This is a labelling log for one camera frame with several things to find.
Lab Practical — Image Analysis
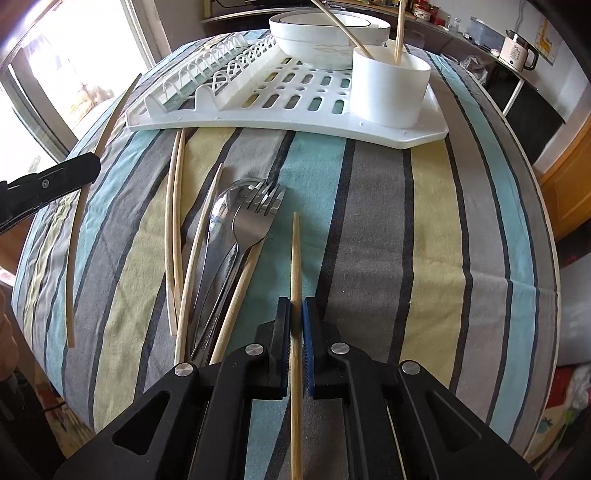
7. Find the metal fork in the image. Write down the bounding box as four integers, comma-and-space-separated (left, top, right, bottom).
188, 182, 287, 366

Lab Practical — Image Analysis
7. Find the white utensil cup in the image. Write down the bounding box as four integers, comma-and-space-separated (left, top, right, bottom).
349, 46, 431, 128

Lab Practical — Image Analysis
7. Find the large white bowl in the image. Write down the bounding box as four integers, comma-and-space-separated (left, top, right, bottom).
269, 8, 391, 70

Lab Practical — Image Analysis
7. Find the clear plastic container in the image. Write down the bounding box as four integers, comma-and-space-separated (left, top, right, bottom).
467, 16, 505, 52

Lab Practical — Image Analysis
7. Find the white electric kettle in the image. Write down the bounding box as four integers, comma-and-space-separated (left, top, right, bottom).
499, 30, 539, 72

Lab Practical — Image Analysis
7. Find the orange wooden door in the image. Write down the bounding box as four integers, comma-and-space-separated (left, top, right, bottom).
541, 131, 591, 240

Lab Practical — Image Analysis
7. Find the white plastic dish rack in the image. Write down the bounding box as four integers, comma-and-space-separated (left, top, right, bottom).
126, 33, 449, 149

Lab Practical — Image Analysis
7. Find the metal spoon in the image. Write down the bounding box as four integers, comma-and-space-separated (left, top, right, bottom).
186, 178, 266, 353

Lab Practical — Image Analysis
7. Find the striped tablecloth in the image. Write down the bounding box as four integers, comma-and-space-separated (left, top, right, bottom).
9, 52, 560, 455

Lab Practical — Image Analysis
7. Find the giraffe wall poster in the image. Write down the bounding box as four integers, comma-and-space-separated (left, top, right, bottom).
535, 17, 562, 65

